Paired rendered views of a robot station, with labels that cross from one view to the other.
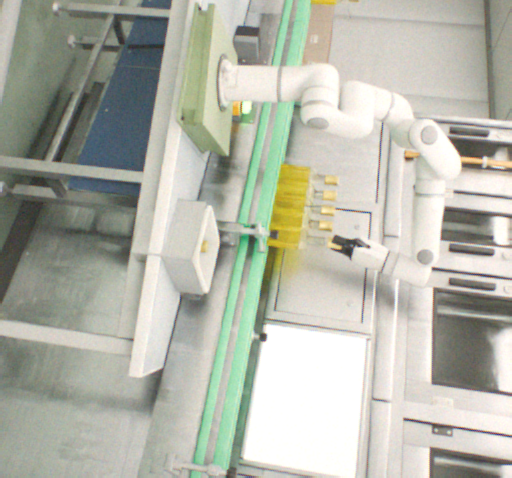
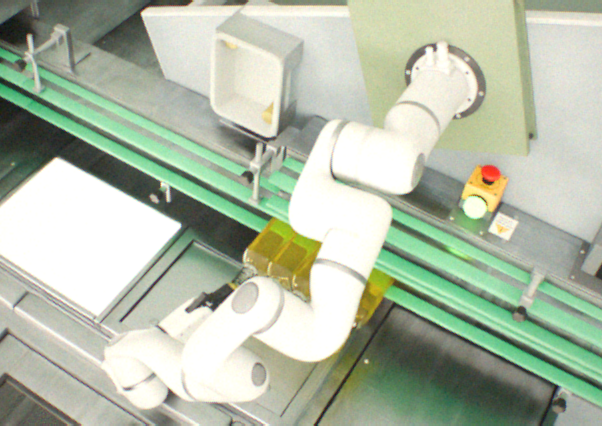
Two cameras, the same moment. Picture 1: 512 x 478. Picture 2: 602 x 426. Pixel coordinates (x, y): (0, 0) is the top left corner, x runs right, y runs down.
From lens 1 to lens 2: 1.57 m
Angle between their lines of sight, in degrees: 54
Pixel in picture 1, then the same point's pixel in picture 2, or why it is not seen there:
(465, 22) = not seen: outside the picture
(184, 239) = (245, 30)
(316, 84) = (374, 130)
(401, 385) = (23, 333)
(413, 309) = (106, 408)
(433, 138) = (238, 305)
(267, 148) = (398, 228)
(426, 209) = (175, 350)
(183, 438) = (87, 72)
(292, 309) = (184, 259)
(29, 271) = not seen: hidden behind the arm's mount
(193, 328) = (189, 107)
